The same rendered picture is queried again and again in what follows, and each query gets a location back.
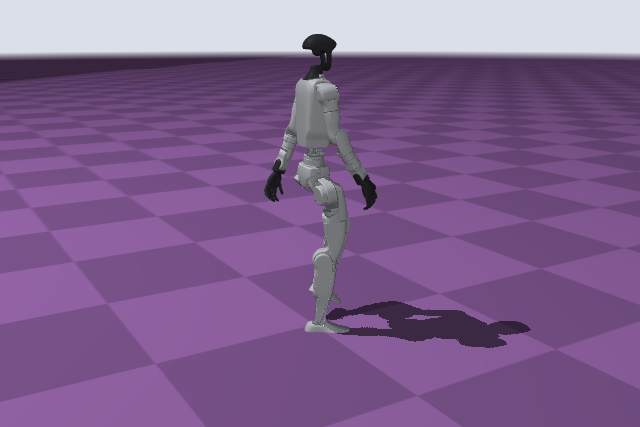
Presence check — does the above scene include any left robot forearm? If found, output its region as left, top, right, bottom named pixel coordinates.
left=274, top=125, right=297, bottom=171

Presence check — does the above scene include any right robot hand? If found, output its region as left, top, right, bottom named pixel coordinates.
left=353, top=174, right=377, bottom=210

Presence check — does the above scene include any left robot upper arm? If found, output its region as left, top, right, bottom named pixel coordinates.
left=288, top=81, right=299, bottom=135

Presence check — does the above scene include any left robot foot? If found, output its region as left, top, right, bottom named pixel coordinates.
left=309, top=284, right=341, bottom=304

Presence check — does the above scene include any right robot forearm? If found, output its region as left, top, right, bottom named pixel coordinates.
left=336, top=130, right=367, bottom=181

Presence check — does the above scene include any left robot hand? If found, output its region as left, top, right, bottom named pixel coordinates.
left=264, top=159, right=286, bottom=202

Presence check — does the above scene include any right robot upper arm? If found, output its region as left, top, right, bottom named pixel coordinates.
left=316, top=83, right=348, bottom=146

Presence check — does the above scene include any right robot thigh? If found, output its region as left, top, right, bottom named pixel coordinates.
left=312, top=176, right=348, bottom=267

